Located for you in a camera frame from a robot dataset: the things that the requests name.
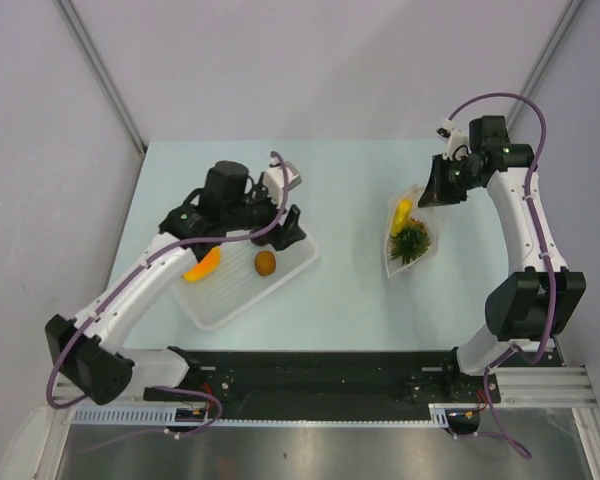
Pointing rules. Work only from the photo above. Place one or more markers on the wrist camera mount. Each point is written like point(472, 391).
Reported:
point(279, 180)
point(453, 137)

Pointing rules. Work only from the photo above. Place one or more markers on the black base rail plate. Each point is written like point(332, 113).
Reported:
point(375, 386)

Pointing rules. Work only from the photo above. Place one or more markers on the white plastic basket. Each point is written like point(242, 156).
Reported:
point(235, 286)

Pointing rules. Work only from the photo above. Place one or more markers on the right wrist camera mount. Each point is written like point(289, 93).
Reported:
point(453, 137)

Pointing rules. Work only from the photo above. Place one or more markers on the yellow toy banana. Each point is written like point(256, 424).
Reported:
point(400, 216)

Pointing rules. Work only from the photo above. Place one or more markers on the toy pineapple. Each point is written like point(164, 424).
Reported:
point(410, 244)

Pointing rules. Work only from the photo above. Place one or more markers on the orange papaya slice toy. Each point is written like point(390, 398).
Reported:
point(205, 267)

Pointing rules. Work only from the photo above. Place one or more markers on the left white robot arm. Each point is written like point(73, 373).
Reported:
point(87, 348)

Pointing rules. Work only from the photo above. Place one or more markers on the aluminium frame post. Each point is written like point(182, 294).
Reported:
point(88, 49)
point(544, 61)

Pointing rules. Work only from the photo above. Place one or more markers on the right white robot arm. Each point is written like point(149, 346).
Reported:
point(539, 295)

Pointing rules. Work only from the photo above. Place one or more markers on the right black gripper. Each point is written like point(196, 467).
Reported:
point(437, 193)

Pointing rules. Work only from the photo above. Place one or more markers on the right aluminium frame post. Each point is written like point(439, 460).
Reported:
point(544, 61)

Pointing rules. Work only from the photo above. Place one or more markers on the clear zip top bag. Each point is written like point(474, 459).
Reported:
point(428, 216)

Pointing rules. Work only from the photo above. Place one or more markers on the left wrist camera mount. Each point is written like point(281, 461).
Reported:
point(279, 180)

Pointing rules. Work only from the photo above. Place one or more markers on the brown kiwi toy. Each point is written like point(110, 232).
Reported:
point(265, 263)

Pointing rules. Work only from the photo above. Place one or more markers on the left aluminium frame post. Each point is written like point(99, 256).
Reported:
point(88, 49)

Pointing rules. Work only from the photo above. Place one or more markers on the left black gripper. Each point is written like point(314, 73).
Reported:
point(282, 236)

